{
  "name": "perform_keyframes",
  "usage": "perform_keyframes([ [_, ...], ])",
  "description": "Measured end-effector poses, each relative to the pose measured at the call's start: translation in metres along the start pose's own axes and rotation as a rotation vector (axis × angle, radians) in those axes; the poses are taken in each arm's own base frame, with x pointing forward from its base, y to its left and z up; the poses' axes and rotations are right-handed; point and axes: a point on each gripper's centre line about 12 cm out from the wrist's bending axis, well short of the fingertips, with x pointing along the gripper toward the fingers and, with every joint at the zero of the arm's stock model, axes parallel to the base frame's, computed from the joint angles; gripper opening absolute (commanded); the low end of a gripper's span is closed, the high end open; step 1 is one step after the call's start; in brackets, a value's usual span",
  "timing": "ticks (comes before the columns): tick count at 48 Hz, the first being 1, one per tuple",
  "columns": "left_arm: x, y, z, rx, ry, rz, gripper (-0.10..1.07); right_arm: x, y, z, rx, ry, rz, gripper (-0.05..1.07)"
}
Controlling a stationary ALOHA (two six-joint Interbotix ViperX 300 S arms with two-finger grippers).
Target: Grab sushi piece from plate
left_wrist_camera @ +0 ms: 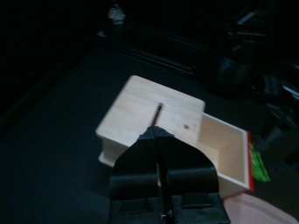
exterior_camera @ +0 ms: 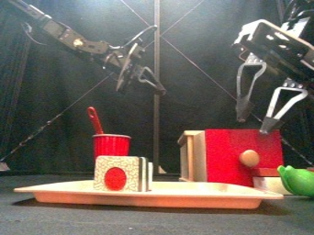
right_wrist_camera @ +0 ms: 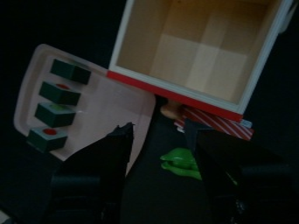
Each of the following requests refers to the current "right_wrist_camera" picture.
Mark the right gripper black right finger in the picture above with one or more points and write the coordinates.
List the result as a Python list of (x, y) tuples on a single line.
[(248, 186)]

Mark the round wooden drawer knob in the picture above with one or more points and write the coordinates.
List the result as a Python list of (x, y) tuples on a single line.
[(171, 110)]

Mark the green toy pea pod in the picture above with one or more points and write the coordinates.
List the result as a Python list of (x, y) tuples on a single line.
[(179, 163)]

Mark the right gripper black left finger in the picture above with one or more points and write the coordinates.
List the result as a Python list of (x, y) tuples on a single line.
[(93, 175)]

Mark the sushi roll toy dark wrap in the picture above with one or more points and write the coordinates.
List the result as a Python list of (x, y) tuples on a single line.
[(69, 71)]

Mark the sushi roll toy green centre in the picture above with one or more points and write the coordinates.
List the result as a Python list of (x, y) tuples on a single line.
[(53, 115)]

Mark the red white striped box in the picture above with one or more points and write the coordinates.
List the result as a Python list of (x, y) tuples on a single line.
[(226, 124)]

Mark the wooden drawer box red front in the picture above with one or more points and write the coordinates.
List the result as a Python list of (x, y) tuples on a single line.
[(193, 58)]

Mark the pink rectangular plastic tray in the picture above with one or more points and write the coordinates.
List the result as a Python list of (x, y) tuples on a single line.
[(111, 112)]

